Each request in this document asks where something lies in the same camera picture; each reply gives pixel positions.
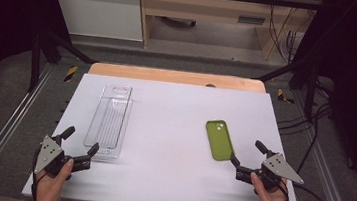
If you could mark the yellow black tape marker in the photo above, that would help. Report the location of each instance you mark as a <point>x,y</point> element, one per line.
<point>70,73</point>
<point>282,96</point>

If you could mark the metal floor rail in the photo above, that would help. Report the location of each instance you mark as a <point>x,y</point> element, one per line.
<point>1,142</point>
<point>328,183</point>

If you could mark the white board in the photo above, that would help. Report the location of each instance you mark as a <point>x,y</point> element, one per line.
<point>166,166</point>

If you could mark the green phone case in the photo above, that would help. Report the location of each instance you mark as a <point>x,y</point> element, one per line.
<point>219,140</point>

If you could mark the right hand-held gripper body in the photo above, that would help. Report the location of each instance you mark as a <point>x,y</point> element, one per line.
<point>276,169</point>

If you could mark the clear plastic tray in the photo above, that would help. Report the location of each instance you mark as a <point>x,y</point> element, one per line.
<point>110,123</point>

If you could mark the light wooden desk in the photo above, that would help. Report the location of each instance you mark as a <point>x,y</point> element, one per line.
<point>209,8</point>

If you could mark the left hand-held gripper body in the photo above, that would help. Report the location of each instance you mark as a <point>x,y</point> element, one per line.
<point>49,154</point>

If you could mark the person's left hand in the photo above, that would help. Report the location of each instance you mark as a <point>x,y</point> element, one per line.
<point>53,184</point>

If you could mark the white cabinet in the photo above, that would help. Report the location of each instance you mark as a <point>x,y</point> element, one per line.
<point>98,11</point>

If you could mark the black frame strut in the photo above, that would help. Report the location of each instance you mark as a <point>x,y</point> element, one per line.
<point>35,65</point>
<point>310,94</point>

